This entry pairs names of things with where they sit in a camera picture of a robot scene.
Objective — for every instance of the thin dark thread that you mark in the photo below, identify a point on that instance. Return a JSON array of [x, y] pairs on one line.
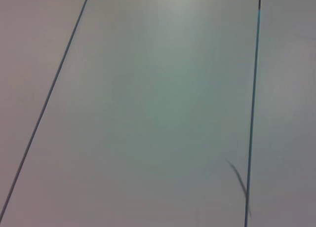
[[239, 178]]

